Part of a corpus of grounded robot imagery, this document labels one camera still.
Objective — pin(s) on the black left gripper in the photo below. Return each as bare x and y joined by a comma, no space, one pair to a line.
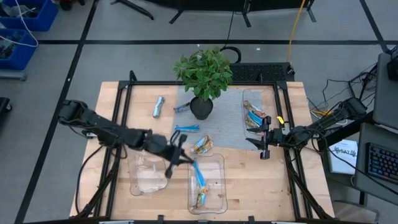
161,147

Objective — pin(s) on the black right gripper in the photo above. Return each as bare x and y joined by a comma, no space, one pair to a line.
275,137

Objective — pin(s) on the red green granola bar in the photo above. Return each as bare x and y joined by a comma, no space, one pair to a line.
252,107
249,123

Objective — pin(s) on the blue red granola bar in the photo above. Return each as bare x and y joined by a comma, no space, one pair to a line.
256,118

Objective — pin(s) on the clear plastic tray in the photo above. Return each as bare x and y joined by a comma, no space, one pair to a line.
267,99
146,177
214,174

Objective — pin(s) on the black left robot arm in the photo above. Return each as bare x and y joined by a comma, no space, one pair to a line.
93,119

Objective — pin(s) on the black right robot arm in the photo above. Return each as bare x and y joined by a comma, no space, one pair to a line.
329,121

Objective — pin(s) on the dark silver granola bar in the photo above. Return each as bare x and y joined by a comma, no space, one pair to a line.
182,108

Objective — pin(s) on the yellow tag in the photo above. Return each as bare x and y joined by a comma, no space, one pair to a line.
280,120

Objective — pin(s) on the grey woven placemat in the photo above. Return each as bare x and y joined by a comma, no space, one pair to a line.
230,124

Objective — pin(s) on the black ribbed box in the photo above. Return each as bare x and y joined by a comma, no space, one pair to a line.
261,73

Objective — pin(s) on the green plant in black pot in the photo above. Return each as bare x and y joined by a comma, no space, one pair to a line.
202,74

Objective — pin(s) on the white paper booklet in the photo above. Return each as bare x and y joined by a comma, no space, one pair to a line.
343,163

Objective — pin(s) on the black desk beam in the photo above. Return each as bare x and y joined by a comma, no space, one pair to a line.
348,132

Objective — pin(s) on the grey desk panel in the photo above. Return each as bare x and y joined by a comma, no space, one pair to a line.
385,99
362,180

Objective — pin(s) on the grey chair base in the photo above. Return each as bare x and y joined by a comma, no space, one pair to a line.
357,214

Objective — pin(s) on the black keyboard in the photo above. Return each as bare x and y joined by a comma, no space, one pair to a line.
384,161

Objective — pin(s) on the black box device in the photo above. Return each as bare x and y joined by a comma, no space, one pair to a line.
393,68

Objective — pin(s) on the black stand leg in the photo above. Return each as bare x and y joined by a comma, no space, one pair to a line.
133,8

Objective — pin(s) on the grey cart base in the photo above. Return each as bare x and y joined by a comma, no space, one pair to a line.
12,75

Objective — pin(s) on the blue storage bin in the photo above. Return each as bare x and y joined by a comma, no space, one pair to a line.
46,17
23,56

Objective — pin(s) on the black metal table frame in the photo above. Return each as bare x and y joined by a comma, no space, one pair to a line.
149,83

